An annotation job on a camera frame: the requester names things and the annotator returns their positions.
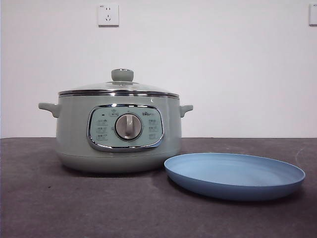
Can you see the white wall power socket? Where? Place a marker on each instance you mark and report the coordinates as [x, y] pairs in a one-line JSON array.
[[108, 15]]

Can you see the pale green electric steamer pot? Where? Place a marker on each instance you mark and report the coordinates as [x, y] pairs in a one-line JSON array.
[[74, 138]]

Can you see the glass lid with green knob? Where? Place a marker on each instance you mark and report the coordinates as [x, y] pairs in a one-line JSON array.
[[122, 75]]

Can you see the blue round plate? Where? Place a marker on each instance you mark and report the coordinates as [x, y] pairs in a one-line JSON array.
[[235, 183]]

